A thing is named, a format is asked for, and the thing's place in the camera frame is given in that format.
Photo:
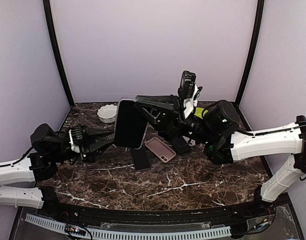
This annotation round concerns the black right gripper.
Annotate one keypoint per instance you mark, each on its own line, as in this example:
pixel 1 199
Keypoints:
pixel 161 117

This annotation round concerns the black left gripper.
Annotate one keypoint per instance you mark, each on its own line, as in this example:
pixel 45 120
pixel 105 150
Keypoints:
pixel 87 147

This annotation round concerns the pink phone case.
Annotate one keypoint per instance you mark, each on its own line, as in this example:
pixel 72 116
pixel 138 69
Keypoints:
pixel 160 150

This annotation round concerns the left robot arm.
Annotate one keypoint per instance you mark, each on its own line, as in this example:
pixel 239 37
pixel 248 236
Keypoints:
pixel 39 162

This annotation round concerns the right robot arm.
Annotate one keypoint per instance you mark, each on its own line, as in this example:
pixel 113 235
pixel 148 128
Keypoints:
pixel 218 129

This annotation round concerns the white scalloped bowl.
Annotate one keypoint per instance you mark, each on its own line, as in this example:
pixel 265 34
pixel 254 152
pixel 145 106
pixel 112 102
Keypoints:
pixel 107 113

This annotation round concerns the green bowl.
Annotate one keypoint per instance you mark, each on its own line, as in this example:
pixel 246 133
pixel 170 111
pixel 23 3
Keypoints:
pixel 200 112

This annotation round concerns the small circuit board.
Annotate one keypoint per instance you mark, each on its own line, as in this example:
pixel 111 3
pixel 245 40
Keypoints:
pixel 72 230

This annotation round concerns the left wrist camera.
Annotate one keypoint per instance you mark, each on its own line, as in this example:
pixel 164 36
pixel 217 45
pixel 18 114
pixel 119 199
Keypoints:
pixel 76 136

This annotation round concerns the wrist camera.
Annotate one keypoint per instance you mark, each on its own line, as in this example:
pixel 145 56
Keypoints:
pixel 188 92
pixel 76 136

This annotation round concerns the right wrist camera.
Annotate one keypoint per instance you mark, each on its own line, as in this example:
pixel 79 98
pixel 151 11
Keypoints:
pixel 188 92

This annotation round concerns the black front rail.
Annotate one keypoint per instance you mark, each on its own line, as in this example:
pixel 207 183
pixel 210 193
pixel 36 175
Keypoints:
pixel 95 216

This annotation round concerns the white slotted cable duct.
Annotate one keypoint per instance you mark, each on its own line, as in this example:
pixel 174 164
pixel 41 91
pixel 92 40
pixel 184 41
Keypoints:
pixel 101 234

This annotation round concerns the left black frame post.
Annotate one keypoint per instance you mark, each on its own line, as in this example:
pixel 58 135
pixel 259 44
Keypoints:
pixel 56 51

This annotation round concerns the black frame post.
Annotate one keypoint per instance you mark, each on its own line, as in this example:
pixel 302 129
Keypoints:
pixel 251 52
pixel 56 51

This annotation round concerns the right black frame post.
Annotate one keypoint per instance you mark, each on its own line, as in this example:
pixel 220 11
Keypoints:
pixel 251 52

